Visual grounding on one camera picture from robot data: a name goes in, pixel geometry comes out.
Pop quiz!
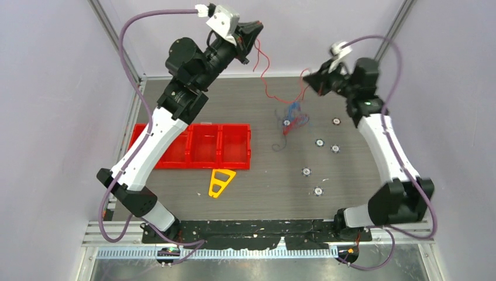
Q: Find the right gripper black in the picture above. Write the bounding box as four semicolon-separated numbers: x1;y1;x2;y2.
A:
303;59;358;100

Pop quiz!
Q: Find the poker chip right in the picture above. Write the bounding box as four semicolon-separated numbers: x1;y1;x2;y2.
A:
330;145;340;153

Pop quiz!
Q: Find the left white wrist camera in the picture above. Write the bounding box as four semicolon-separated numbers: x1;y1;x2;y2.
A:
194;4;240;46

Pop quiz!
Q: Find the poker chip lower middle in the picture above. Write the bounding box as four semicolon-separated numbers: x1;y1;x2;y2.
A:
301;167;312;177

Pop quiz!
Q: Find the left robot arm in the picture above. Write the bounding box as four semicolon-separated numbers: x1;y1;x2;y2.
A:
97;21;263;242

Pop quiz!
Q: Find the aluminium front rail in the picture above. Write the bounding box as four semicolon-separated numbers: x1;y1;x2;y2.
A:
82;221;431;260

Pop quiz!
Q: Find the yellow triangular plastic frame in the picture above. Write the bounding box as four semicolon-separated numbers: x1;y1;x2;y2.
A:
208;169;237;198

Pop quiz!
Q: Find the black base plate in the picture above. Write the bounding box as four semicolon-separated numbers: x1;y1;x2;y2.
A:
165;219;372;251

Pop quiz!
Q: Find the red four-compartment bin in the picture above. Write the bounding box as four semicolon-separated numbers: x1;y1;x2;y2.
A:
128;123;252;170

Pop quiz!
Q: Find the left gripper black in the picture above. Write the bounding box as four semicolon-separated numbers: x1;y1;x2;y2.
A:
195;22;263;90

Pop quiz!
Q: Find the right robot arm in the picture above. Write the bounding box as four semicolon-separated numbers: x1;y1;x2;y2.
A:
303;57;435;240

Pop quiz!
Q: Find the poker chip bottom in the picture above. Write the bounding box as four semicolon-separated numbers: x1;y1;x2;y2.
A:
314;186;323;197

